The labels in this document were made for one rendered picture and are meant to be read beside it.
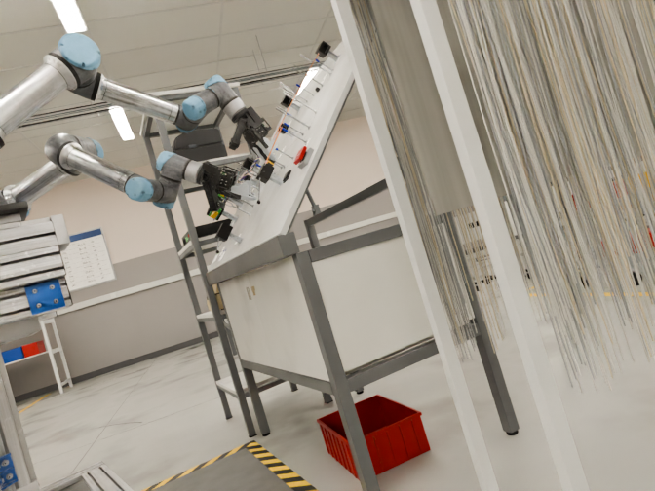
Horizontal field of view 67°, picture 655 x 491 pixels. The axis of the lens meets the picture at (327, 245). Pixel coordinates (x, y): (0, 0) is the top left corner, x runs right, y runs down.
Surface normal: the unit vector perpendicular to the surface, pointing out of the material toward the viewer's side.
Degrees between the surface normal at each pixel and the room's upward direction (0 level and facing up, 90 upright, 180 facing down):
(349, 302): 90
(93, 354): 90
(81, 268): 90
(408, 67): 90
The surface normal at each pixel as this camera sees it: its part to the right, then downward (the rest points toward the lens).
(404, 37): 0.25, -0.10
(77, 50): 0.61, -0.28
